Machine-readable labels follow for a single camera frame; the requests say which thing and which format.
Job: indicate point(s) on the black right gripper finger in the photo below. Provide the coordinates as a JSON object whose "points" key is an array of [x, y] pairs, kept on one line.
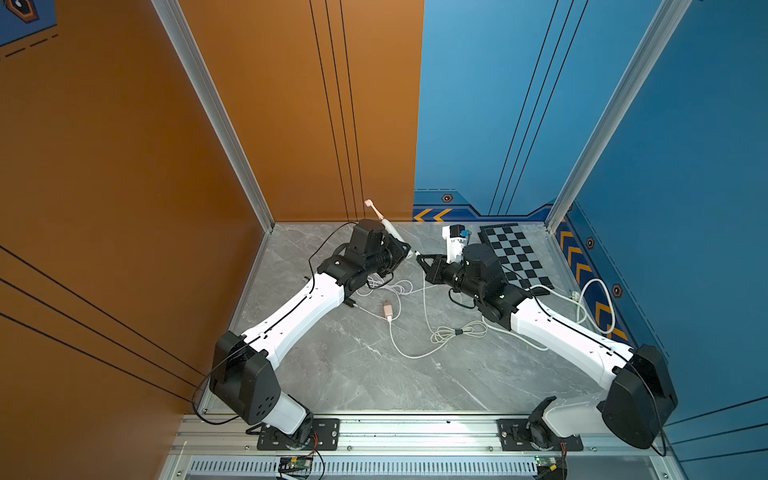
{"points": [[430, 273], [423, 258]]}

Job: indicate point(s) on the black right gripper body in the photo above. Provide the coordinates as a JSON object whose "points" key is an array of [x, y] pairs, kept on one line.
{"points": [[455, 277]]}

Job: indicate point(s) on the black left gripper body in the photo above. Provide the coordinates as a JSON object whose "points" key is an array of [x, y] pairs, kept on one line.
{"points": [[387, 257]]}

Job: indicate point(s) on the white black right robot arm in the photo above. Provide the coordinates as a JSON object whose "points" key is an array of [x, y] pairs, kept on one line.
{"points": [[636, 395]]}

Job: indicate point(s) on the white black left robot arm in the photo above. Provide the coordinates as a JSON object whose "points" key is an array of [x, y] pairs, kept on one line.
{"points": [[243, 372]]}

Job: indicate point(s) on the black grey chessboard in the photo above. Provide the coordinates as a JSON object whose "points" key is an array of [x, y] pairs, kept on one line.
{"points": [[519, 261]]}

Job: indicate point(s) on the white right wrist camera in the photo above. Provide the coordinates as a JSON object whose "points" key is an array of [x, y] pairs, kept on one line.
{"points": [[457, 238]]}

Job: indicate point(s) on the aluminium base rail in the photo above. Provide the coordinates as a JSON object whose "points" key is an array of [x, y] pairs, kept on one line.
{"points": [[406, 445]]}

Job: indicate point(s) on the aluminium corner post left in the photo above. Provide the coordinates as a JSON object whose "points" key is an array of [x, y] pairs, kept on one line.
{"points": [[179, 32]]}

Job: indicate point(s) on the aluminium corner post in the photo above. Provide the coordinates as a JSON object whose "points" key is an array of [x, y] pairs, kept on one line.
{"points": [[656, 37], [179, 32]]}

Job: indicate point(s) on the aluminium corner post right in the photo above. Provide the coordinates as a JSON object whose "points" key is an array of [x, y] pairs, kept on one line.
{"points": [[656, 37]]}

